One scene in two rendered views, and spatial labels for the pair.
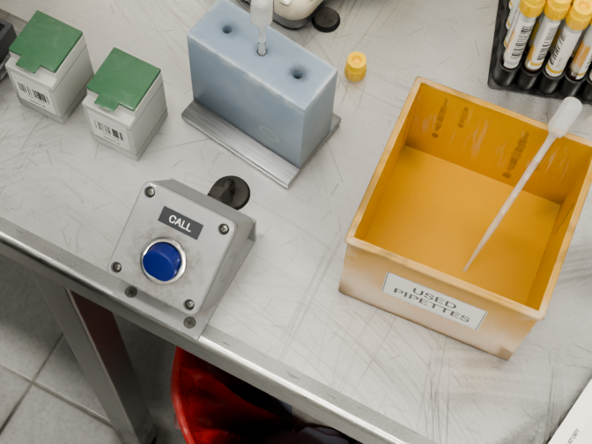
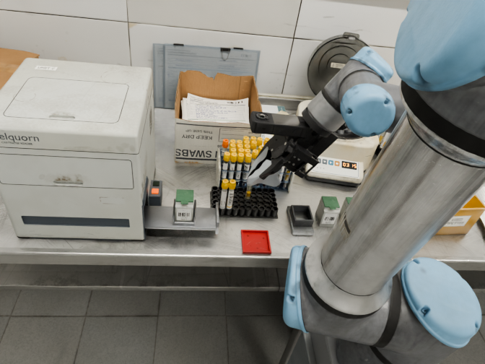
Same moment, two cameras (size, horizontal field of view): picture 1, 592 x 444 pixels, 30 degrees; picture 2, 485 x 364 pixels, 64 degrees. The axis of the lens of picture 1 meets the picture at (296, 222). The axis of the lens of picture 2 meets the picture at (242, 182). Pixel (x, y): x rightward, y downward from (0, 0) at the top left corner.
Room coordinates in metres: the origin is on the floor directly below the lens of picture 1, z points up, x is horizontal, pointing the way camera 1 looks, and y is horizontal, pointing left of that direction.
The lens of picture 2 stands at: (-0.06, 0.79, 1.59)
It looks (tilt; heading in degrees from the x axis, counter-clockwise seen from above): 41 degrees down; 326
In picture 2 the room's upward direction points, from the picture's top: 9 degrees clockwise
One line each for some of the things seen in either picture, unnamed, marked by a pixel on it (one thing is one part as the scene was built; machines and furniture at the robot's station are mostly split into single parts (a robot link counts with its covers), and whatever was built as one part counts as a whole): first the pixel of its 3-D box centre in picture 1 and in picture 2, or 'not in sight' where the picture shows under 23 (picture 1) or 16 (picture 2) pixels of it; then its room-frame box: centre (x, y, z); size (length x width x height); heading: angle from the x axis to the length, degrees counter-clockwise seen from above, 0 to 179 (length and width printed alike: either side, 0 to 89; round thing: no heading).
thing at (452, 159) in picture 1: (463, 222); (442, 204); (0.31, -0.12, 0.93); 0.13 x 0.13 x 0.10; 71
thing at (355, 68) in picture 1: (355, 66); not in sight; (0.46, -0.04, 0.89); 0.02 x 0.02 x 0.02
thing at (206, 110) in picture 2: not in sight; (216, 116); (0.85, 0.31, 0.95); 0.29 x 0.25 x 0.15; 157
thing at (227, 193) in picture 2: not in sight; (245, 189); (0.55, 0.37, 0.93); 0.17 x 0.09 x 0.11; 67
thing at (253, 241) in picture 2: not in sight; (255, 241); (0.42, 0.40, 0.88); 0.07 x 0.07 x 0.01; 67
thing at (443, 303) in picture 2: not in sight; (419, 311); (0.06, 0.37, 1.12); 0.13 x 0.12 x 0.14; 54
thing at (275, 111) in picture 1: (262, 88); not in sight; (0.41, 0.03, 0.92); 0.10 x 0.07 x 0.10; 59
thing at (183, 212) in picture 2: not in sight; (184, 207); (0.53, 0.54, 0.95); 0.05 x 0.04 x 0.06; 157
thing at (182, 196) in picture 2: not in sight; (185, 196); (0.53, 0.54, 0.98); 0.05 x 0.04 x 0.01; 157
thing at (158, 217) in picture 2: not in sight; (175, 214); (0.54, 0.56, 0.92); 0.21 x 0.07 x 0.05; 67
